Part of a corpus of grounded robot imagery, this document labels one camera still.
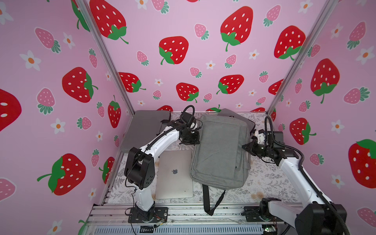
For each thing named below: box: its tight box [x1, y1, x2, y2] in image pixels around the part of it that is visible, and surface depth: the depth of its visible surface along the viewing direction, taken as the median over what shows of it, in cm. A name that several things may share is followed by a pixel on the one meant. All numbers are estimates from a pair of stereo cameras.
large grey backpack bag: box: [189, 114, 251, 216], surface depth 82 cm
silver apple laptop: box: [155, 149, 194, 200], surface depth 87 cm
